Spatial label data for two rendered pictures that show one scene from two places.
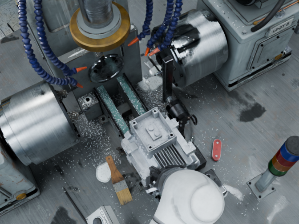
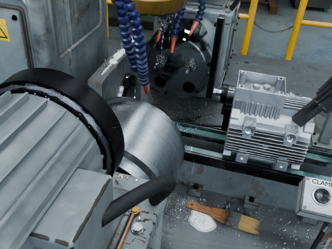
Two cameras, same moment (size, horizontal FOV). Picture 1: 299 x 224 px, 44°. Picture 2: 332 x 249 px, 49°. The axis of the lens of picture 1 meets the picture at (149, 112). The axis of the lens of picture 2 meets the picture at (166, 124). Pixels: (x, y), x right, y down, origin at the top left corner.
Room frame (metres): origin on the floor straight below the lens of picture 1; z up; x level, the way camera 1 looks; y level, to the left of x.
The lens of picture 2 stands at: (0.14, 0.77, 1.57)
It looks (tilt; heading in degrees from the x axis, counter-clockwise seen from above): 36 degrees down; 309
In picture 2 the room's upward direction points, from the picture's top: 4 degrees clockwise
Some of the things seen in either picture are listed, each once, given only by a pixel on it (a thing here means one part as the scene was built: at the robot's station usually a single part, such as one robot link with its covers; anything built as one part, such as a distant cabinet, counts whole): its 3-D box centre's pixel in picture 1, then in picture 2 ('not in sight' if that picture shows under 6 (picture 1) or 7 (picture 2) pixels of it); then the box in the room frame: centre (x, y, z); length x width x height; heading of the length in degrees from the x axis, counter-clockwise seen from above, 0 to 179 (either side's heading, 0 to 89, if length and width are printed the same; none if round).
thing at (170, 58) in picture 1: (167, 81); (215, 59); (0.65, -0.07, 1.12); 0.04 x 0.03 x 0.26; 26
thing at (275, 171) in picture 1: (279, 164); not in sight; (0.35, -0.40, 1.05); 0.06 x 0.06 x 0.04
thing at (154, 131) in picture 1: (152, 133); (258, 94); (0.47, -0.01, 1.11); 0.12 x 0.11 x 0.07; 27
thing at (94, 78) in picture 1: (106, 69); (127, 99); (0.79, 0.15, 1.01); 0.15 x 0.02 x 0.15; 116
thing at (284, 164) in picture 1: (288, 154); not in sight; (0.35, -0.40, 1.14); 0.06 x 0.06 x 0.04
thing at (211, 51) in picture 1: (194, 45); (185, 51); (0.85, -0.19, 1.04); 0.41 x 0.25 x 0.25; 116
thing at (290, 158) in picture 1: (293, 149); not in sight; (0.35, -0.40, 1.19); 0.06 x 0.06 x 0.04
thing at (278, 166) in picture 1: (284, 159); not in sight; (0.35, -0.40, 1.10); 0.06 x 0.06 x 0.04
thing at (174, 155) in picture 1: (159, 154); (266, 127); (0.43, -0.02, 1.01); 0.20 x 0.19 x 0.19; 27
